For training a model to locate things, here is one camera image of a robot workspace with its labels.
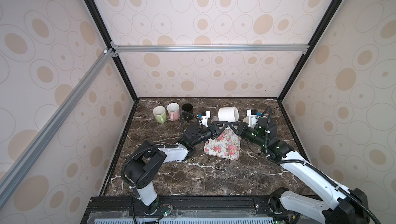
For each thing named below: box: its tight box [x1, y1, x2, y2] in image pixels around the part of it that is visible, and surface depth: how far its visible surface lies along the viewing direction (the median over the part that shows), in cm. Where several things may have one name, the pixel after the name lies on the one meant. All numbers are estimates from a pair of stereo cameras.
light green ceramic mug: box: [152, 105, 167, 124], surface depth 102 cm
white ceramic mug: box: [218, 106, 240, 123], surface depth 77 cm
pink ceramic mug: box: [166, 102, 180, 122], surface depth 105 cm
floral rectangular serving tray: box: [203, 128, 241, 161], surface depth 95 cm
